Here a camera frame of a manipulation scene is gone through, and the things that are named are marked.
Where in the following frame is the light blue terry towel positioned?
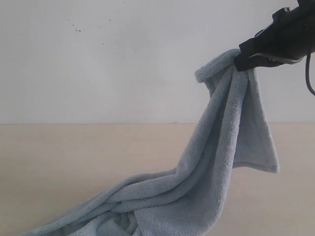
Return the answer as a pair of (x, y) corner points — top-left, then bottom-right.
(27, 49), (280, 236)

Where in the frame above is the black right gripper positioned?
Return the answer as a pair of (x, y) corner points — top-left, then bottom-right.
(233, 0), (315, 72)

